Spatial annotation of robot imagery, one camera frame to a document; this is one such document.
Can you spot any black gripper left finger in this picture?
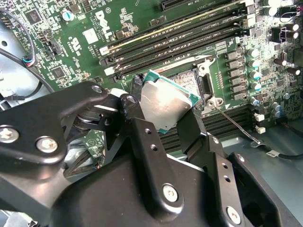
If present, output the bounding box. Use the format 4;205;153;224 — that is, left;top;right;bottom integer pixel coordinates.
0;76;185;222

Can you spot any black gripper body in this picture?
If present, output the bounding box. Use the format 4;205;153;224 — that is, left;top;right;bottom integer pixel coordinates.
51;152;282;227

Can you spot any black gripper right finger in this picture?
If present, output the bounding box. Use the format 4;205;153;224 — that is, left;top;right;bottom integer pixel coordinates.
177;110;299;227

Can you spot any silver CPU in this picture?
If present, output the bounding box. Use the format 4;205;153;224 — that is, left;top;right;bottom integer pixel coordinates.
139;70;201;134

